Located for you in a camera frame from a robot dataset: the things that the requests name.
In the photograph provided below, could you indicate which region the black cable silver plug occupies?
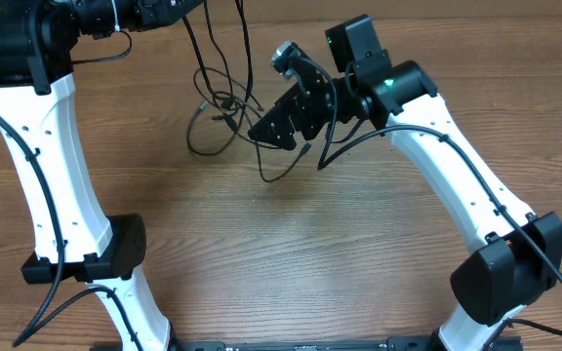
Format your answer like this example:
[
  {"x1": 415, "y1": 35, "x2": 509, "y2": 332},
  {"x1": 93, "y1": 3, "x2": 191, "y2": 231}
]
[{"x1": 203, "y1": 0, "x2": 241, "y2": 111}]

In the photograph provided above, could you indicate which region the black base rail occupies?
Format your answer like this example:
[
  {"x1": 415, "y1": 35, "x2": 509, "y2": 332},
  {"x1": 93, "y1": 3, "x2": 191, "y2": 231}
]
[{"x1": 177, "y1": 336, "x2": 431, "y2": 351}]

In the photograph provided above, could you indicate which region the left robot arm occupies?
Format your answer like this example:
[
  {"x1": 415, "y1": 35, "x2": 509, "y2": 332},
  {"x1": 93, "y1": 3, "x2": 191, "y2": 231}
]
[{"x1": 0, "y1": 0, "x2": 195, "y2": 350}]

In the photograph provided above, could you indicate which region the thin black cable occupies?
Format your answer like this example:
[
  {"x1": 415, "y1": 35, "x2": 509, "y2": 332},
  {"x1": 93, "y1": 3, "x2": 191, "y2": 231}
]
[{"x1": 234, "y1": 0, "x2": 312, "y2": 184}]

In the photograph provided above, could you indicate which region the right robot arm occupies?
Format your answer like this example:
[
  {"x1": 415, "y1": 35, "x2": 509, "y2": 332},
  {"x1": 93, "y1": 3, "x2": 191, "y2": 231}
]
[{"x1": 249, "y1": 16, "x2": 562, "y2": 350}]

